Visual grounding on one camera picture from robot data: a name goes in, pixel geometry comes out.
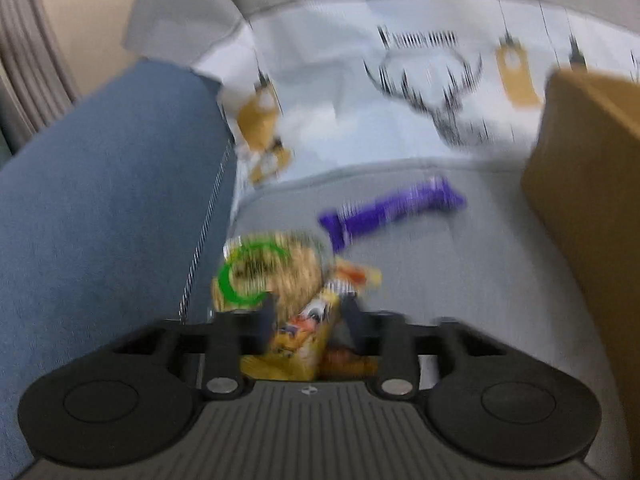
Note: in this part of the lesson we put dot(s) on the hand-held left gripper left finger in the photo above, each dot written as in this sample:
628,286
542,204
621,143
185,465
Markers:
265,322

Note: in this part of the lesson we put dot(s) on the purple candy packet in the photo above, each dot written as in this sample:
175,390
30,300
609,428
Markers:
380,212

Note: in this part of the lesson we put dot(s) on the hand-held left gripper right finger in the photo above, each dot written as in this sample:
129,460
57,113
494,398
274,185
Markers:
352,322

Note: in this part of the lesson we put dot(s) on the grey printed sofa cover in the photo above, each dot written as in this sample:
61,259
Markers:
450,285

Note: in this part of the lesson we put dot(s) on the yellow cartoon snack packet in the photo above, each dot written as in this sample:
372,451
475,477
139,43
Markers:
300,335

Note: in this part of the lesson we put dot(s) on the brown cardboard box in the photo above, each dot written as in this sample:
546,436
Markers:
585,170

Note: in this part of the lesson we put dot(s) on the grey curtain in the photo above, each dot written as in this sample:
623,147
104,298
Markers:
25,60

